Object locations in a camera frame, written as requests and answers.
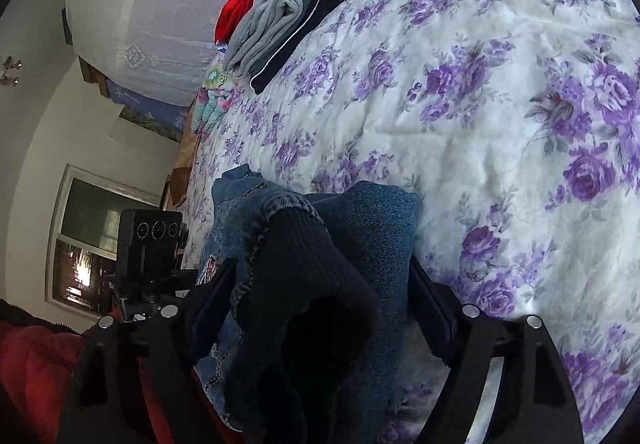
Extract purple floral bedspread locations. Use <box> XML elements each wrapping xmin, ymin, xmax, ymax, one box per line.
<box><xmin>177</xmin><ymin>0</ymin><xmax>640</xmax><ymax>444</ymax></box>

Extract grey folded garment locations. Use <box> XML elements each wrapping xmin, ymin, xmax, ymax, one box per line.
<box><xmin>222</xmin><ymin>0</ymin><xmax>312</xmax><ymax>78</ymax></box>

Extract red cloth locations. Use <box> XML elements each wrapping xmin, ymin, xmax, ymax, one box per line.
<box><xmin>0</xmin><ymin>299</ymin><xmax>228</xmax><ymax>444</ymax></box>

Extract blue wall poster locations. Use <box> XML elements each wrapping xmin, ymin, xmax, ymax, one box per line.
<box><xmin>104</xmin><ymin>76</ymin><xmax>192</xmax><ymax>145</ymax></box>

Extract metal wall hooks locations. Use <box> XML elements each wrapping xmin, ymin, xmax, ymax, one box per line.
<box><xmin>1</xmin><ymin>55</ymin><xmax>24</xmax><ymax>88</ymax></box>

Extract window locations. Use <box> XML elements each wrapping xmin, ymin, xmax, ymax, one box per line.
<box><xmin>45</xmin><ymin>164</ymin><xmax>172</xmax><ymax>321</ymax></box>

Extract blue denim pants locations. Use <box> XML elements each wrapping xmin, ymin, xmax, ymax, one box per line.
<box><xmin>192</xmin><ymin>164</ymin><xmax>421</xmax><ymax>436</ymax></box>

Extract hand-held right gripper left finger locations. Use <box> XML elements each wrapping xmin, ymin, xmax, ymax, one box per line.
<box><xmin>54</xmin><ymin>257</ymin><xmax>237</xmax><ymax>444</ymax></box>

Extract black garment with white stripe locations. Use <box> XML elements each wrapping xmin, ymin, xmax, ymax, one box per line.
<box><xmin>249</xmin><ymin>0</ymin><xmax>352</xmax><ymax>95</ymax></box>

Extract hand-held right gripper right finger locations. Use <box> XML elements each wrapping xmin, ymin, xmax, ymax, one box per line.
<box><xmin>409</xmin><ymin>258</ymin><xmax>585</xmax><ymax>444</ymax></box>

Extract colourful printed cloth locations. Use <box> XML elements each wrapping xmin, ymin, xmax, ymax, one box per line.
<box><xmin>192</xmin><ymin>62</ymin><xmax>237</xmax><ymax>135</ymax></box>

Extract wooden bed frame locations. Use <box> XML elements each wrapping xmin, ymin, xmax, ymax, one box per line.
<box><xmin>169</xmin><ymin>121</ymin><xmax>202</xmax><ymax>215</ymax></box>

